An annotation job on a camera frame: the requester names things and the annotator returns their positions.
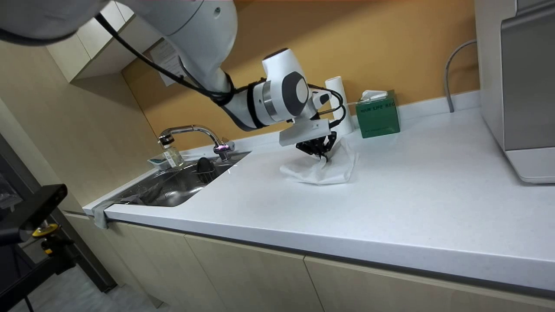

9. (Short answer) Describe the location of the white and grey appliance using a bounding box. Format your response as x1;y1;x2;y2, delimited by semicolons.
474;0;555;184

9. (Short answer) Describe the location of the paper notice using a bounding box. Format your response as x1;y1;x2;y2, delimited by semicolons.
149;39;188;88

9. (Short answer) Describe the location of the beige wall cabinet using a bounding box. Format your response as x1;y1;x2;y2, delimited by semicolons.
45;0;164;83

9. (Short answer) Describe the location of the black sink brush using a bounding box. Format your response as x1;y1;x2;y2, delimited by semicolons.
193;156;216;184

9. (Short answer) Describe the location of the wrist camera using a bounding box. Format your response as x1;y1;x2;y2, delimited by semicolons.
279;119;331;147

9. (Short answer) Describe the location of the clear soap bottle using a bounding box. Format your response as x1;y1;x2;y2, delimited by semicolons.
162;146;185;169

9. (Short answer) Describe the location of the grey curved hose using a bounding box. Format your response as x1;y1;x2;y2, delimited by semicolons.
444;39;478;114

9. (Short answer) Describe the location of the white paper towel roll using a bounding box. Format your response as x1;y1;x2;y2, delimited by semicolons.
325;76;356;136

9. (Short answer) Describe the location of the grey cloth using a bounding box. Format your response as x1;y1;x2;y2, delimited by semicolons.
92;195;144;230

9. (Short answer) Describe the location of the chrome tap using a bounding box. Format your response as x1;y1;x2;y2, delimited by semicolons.
157;125;236;162

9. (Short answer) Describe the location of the camera on tripod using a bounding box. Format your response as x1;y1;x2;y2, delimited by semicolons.
0;184;79;312

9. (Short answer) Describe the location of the beige cabinet door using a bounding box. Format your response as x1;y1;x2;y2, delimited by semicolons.
184;234;324;312
103;221;229;312
303;256;555;312

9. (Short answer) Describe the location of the green tissue box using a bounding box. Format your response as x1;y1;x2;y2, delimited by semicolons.
355;89;401;139

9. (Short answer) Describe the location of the steel sink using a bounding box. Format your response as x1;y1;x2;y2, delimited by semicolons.
113;151;252;208

